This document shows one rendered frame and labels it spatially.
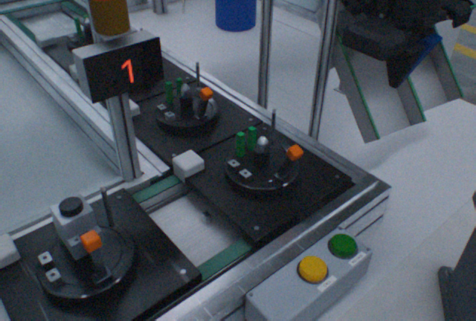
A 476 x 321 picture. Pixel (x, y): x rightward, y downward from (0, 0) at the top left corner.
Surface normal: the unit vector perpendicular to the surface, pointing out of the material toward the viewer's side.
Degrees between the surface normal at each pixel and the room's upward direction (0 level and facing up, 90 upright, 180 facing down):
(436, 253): 0
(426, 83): 45
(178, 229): 0
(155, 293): 0
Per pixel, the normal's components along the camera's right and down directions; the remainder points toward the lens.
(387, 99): 0.36, -0.19
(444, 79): -0.87, 0.29
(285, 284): 0.01, -0.80
